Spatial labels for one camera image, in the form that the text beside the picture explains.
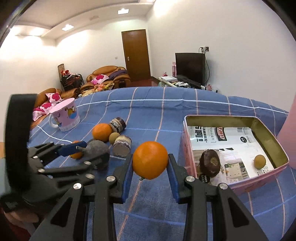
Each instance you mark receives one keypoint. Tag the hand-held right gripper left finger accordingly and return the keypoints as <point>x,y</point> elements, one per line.
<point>126,179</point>

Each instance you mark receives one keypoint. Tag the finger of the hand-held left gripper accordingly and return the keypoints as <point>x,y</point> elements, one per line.
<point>69,149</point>
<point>69,170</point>

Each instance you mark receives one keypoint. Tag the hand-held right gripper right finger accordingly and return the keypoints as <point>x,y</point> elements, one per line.
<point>174,179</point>

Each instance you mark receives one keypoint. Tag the small orange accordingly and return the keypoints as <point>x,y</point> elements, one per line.
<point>77,155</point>

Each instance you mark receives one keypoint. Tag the dark round beet with stem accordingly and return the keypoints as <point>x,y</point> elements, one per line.
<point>99,150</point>

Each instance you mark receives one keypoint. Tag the large orange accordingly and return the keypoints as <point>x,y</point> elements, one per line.
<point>150,160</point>

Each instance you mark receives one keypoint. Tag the small brown round fruit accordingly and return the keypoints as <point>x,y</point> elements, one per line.
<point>260,161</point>
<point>114,137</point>

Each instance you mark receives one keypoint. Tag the pink metal tin box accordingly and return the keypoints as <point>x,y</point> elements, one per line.
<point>266,136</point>

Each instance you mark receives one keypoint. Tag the person's left hand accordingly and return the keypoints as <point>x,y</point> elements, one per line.
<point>22,216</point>

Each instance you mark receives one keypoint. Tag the pink floral cushion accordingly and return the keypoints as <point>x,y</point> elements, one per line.
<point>100,79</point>
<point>54,97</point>
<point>38,114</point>
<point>46,107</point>

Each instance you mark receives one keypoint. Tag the pink cartoon mug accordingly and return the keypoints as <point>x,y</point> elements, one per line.
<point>66,115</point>

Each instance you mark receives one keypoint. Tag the dark brown taro root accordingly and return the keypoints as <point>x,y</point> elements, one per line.
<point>210,163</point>

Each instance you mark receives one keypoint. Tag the brown leather sofa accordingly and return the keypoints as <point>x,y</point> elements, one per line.
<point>46,95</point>

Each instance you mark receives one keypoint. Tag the cluttered coffee table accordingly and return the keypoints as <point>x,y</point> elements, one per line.
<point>99,89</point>

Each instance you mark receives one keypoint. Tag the blue plaid blanket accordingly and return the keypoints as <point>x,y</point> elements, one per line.
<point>161,111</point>

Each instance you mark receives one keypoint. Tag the black cluttered rack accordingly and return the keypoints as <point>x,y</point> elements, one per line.
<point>70,80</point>

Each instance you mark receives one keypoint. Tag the brown leather armchair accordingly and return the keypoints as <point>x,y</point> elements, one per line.
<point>106,71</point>

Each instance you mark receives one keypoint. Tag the purple cloth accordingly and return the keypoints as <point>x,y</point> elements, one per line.
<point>119,74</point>

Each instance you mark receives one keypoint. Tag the pink white plastic bag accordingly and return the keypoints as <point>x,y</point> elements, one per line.
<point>209,87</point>

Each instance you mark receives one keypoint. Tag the white flat device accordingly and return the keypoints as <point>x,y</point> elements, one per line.
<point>170,78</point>

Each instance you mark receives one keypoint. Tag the pink gift bag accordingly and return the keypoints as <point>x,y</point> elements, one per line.
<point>174,69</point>

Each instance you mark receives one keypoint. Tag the square ceiling light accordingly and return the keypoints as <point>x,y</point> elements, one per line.
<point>67,27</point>
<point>123,11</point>

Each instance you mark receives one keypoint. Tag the black television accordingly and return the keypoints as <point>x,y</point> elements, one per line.
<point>190,67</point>

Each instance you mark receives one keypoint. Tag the brown wooden door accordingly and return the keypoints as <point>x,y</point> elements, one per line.
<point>136,55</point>

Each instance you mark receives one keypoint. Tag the tall pink container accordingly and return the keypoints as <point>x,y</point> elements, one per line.
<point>288,136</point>

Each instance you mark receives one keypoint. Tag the wall power socket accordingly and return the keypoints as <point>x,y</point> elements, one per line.
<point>204,49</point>

